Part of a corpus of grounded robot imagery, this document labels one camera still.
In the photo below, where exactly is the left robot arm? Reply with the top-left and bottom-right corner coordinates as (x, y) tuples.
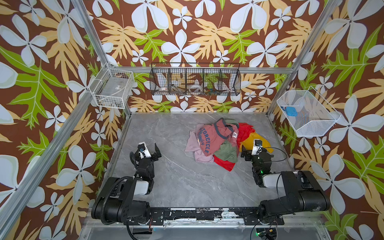
(91, 142), (162, 225)

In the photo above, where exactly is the pink-red printed t-shirt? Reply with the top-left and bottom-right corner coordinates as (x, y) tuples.
(197, 118), (238, 157)

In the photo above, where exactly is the black wire basket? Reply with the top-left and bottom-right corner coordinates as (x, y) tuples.
(148, 62), (242, 96)

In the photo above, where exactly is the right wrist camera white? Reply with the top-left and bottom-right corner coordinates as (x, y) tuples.
(252, 139), (263, 156)

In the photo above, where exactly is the olive green cloth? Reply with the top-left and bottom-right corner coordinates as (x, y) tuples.
(214, 141), (238, 164)

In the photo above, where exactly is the yellow cloth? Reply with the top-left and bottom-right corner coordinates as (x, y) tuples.
(239, 133), (274, 153)

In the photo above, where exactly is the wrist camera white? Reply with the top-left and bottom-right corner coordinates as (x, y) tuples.
(252, 139), (263, 156)
(138, 142), (151, 159)

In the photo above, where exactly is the red cloth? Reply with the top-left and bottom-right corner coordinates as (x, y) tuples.
(214, 123), (255, 172)

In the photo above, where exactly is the white wire basket left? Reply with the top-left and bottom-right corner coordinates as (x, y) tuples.
(90, 64), (135, 109)

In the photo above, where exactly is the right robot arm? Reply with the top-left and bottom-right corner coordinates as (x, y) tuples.
(241, 146), (331, 224)

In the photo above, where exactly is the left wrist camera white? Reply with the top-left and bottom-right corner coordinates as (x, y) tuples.
(138, 142), (151, 159)

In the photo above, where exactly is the white mesh basket right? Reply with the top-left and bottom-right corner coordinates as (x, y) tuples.
(277, 87), (342, 138)

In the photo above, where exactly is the light green grey-collared shirt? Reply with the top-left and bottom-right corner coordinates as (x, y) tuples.
(224, 119), (240, 128)

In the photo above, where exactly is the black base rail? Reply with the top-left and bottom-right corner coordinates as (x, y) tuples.
(129, 207), (285, 226)

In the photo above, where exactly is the blue object in basket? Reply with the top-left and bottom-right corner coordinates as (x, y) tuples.
(284, 106), (298, 117)

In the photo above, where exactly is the light pink cloth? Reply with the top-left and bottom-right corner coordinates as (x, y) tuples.
(185, 124), (214, 163)

